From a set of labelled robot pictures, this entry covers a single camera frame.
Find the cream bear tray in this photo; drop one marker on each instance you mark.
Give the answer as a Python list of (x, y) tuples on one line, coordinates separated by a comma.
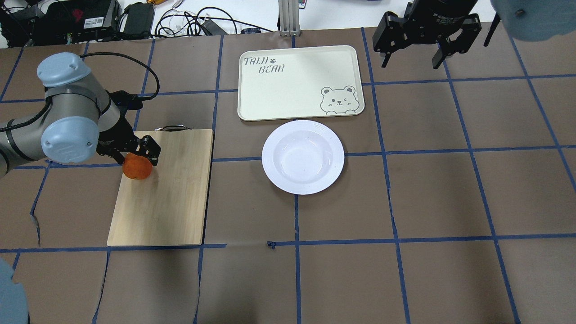
[(310, 82)]

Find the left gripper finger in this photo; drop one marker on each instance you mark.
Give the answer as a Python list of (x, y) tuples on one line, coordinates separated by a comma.
[(117, 156), (148, 148)]

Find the aluminium frame post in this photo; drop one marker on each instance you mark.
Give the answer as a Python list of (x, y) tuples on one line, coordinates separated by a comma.
[(289, 18)]

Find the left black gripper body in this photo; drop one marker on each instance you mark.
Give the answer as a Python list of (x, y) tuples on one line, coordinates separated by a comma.
[(118, 133)]

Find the black electronics box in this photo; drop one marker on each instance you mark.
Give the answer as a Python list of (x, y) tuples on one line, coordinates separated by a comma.
[(57, 22)]

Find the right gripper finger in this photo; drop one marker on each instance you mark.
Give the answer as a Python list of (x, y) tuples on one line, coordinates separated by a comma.
[(470, 29), (389, 36)]

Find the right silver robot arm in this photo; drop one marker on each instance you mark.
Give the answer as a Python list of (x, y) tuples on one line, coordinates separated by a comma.
[(526, 20)]

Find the white round plate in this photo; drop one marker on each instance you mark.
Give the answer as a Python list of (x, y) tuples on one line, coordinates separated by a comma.
[(303, 157)]

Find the black power adapter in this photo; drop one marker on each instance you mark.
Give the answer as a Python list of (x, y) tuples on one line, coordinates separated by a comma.
[(138, 22)]

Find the orange fruit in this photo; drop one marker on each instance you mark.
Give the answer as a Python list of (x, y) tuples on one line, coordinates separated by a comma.
[(136, 167)]

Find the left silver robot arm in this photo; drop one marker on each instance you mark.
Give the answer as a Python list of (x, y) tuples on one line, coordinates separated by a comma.
[(78, 120)]

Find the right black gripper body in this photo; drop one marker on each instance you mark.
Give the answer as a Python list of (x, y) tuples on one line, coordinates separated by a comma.
[(447, 13)]

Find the bamboo cutting board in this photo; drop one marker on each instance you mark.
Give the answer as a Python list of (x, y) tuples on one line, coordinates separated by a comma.
[(168, 208)]

